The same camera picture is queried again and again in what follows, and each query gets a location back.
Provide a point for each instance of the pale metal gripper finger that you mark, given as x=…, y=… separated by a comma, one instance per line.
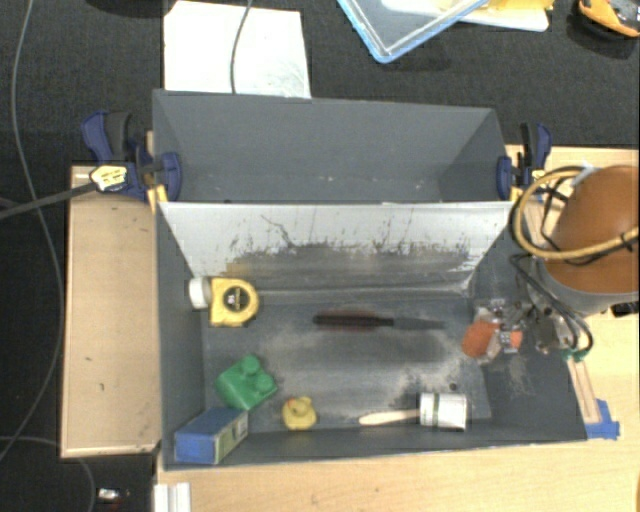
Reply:
x=506, y=341
x=492, y=307

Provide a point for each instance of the pale wood board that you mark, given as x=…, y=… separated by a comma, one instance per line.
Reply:
x=110, y=310

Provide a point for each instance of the green toy block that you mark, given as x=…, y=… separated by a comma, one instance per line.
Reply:
x=245, y=382

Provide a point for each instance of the white round bottle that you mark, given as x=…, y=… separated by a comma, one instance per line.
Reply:
x=199, y=292

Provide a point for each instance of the blue and green box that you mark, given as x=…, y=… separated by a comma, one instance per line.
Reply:
x=210, y=436

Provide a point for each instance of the grey metal bin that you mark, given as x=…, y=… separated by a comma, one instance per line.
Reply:
x=350, y=350

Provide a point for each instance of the yellow rubber duck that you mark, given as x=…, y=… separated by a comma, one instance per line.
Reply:
x=299, y=414

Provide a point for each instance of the orange soft ball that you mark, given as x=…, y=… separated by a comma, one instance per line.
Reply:
x=477, y=339

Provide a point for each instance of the yellow tape measure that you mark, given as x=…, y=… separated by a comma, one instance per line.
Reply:
x=234, y=302

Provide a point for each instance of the black cylinder on white bracket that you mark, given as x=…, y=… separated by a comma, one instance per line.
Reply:
x=625, y=308

